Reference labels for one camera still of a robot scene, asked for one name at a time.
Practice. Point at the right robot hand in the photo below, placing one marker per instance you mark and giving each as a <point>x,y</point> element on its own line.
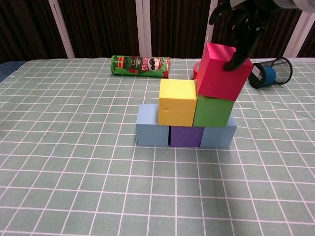
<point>246,24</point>

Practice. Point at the red cube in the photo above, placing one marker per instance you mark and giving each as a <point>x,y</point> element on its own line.
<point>219,81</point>

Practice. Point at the green foam cube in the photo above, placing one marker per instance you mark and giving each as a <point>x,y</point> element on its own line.
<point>212,113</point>

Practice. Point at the yellow foam cube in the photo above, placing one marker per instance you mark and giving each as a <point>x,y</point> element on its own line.
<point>177,105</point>

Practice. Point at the purple foam cube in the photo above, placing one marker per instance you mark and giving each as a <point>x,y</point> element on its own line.
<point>185,136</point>

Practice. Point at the blue roll in holder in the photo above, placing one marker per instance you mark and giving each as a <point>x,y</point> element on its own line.
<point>270,76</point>

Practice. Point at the black mesh pen holder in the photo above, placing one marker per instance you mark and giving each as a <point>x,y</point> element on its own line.
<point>285,71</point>

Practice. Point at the red tape roll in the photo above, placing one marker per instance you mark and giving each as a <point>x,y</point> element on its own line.
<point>196,70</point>

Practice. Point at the green Pringles can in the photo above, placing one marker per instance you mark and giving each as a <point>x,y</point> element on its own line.
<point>140,66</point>

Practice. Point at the dark brown curtain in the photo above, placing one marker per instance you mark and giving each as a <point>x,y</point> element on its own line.
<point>103,24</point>

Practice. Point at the green checked tablecloth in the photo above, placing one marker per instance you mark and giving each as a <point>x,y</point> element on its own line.
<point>157,186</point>

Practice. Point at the white frame post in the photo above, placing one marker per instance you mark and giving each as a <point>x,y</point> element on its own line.
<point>209,34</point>
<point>299,34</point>
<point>143,29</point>
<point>61,29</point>

